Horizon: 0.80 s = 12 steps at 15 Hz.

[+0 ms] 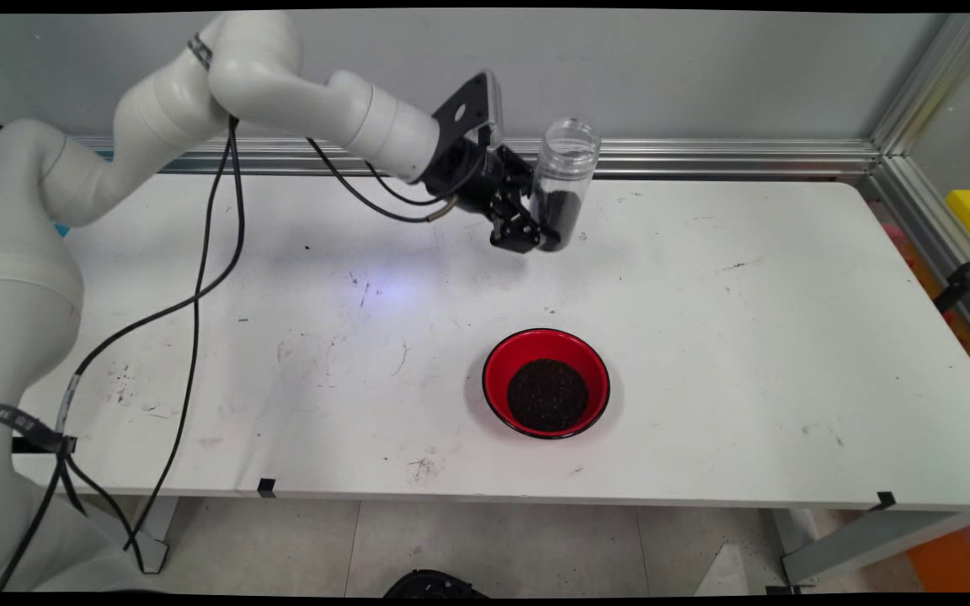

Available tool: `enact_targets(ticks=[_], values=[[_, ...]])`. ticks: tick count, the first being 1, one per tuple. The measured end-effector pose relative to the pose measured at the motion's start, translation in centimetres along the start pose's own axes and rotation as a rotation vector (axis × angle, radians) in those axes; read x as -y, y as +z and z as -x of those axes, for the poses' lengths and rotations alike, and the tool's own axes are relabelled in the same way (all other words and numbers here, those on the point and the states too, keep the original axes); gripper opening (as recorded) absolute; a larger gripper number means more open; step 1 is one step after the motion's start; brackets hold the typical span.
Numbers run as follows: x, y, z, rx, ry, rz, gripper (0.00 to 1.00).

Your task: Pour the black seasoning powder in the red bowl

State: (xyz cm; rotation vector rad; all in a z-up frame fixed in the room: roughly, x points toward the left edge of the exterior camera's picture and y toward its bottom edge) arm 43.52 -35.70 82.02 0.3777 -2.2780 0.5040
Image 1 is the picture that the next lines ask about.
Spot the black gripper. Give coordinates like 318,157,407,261
424,137,563,254

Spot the black cable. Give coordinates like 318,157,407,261
0,118,459,590
123,118,486,575

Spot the short aluminium frame rail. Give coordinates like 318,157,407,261
868,156,970,363

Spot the black round floor object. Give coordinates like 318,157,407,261
382,569,490,600

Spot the long aluminium frame rail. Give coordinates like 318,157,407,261
72,137,882,179

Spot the black strap with white print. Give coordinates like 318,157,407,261
0,402,77,455

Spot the grey table leg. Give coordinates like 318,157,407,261
771,505,970,586

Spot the aluminium frame post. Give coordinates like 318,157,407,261
871,13,970,157

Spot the orange floor object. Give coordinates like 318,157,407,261
906,513,970,593

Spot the black clamp stand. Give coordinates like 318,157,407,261
933,242,970,314

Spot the white table leg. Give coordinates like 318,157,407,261
127,497,179,575

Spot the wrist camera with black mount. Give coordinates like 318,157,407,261
432,71,507,157

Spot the red bowl with black rim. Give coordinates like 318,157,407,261
482,328,611,440

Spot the clear plastic jar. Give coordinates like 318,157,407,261
530,118,602,252

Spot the black granules heap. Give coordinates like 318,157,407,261
507,359,589,433
533,189,584,252

